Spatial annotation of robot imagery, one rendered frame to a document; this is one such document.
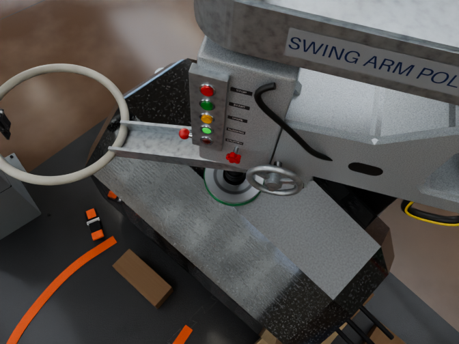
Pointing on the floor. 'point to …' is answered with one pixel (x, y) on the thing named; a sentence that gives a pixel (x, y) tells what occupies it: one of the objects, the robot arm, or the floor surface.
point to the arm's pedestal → (14, 201)
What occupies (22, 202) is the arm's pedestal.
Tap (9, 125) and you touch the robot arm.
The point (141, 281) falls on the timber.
